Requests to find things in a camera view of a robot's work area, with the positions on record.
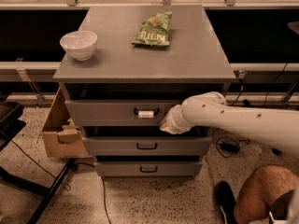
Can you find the grey top drawer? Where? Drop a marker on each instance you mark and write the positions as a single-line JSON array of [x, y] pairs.
[[119, 112]]

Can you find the grey drawer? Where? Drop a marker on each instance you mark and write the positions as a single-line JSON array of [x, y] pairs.
[[119, 112], [146, 146], [133, 169]]

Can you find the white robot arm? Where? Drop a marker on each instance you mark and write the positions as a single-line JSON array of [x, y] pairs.
[[276, 128]]

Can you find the grey middle drawer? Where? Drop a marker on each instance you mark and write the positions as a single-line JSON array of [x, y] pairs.
[[146, 146]]

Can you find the grey drawer cabinet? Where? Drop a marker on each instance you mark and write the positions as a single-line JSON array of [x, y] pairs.
[[193, 63]]

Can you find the grey bottom drawer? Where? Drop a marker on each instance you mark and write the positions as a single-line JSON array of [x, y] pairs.
[[133, 169]]

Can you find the green chip bag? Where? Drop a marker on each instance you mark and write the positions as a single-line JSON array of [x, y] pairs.
[[155, 30]]

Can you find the white ceramic bowl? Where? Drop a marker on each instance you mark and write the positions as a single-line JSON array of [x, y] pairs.
[[79, 45]]

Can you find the brown cardboard box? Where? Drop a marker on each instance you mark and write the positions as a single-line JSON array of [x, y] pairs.
[[62, 138]]

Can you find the black stand leg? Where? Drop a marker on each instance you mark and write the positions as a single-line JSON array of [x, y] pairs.
[[247, 103]]

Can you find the black shoe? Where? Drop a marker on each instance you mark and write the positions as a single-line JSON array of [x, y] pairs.
[[225, 200]]

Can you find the black frame on left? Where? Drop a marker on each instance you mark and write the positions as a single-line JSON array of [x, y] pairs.
[[25, 157]]

